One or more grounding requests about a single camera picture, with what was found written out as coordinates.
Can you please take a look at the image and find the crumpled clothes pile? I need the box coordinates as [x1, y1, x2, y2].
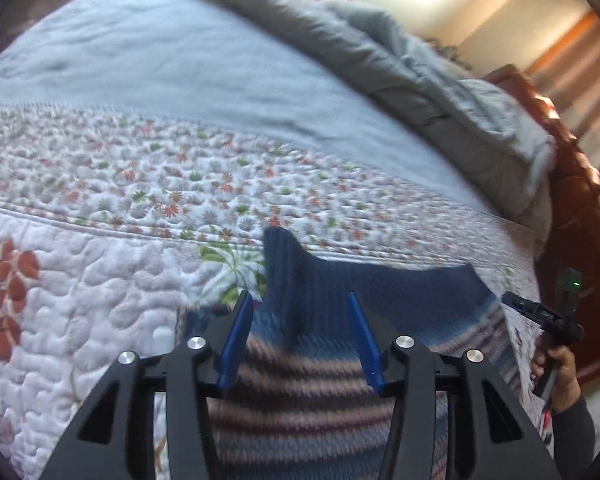
[427, 37, 475, 71]

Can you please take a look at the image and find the beige pleated wall curtain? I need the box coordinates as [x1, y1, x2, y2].
[525, 10, 600, 188]

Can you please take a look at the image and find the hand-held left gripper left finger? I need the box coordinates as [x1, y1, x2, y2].
[40, 290, 255, 480]

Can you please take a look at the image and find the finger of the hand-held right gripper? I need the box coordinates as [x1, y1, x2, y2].
[501, 294, 551, 322]

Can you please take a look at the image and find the floral quilted bedspread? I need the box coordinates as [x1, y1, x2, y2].
[0, 0, 543, 480]

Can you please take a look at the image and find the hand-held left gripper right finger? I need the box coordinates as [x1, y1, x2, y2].
[347, 291, 563, 480]

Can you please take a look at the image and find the red wooden headboard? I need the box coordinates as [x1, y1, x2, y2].
[482, 62, 600, 386]

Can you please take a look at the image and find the blue striped knit sweater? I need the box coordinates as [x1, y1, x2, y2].
[177, 227, 523, 480]

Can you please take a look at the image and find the person's right hand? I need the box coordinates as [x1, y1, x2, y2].
[530, 346, 582, 413]

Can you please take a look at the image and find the person's right forearm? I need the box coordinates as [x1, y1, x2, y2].
[550, 394, 597, 480]

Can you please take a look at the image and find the grey crumpled duvet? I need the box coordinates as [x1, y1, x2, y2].
[147, 0, 557, 243]

